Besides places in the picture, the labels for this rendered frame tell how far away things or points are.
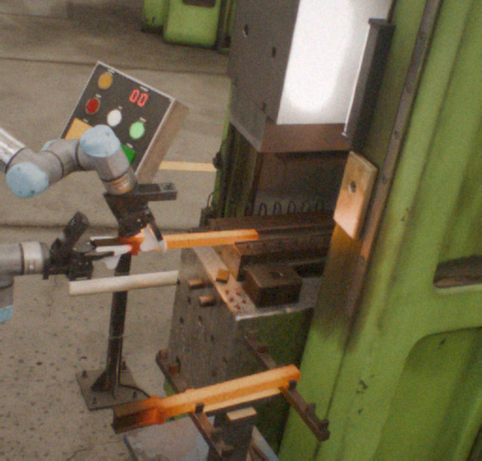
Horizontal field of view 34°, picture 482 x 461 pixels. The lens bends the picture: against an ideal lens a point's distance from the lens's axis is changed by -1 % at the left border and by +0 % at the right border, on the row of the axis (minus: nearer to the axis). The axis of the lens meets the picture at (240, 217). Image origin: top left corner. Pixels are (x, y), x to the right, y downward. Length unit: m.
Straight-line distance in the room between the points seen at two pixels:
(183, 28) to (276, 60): 4.99
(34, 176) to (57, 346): 1.57
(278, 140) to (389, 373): 0.58
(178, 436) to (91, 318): 1.54
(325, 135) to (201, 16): 4.87
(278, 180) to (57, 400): 1.22
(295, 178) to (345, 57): 0.58
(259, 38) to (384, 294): 0.64
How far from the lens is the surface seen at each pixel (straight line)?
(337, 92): 1.81
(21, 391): 3.01
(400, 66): 1.62
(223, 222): 2.13
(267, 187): 2.24
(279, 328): 1.97
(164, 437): 1.86
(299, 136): 1.88
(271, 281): 1.92
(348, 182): 1.75
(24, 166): 1.71
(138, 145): 2.31
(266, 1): 1.82
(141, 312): 3.40
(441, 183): 1.60
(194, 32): 6.76
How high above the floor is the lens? 2.02
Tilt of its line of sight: 29 degrees down
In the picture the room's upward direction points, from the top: 10 degrees clockwise
